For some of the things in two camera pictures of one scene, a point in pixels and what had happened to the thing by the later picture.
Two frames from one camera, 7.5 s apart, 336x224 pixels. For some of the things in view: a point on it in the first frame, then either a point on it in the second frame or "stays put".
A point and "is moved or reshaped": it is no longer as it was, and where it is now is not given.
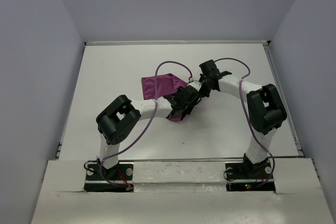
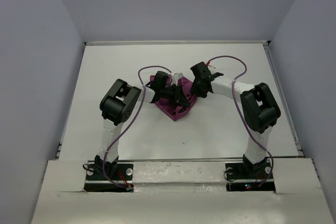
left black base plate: (117, 179) stays put
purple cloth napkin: (166, 84) is moved or reshaped
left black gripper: (189, 107) to (178, 97)
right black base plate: (246, 177) stays put
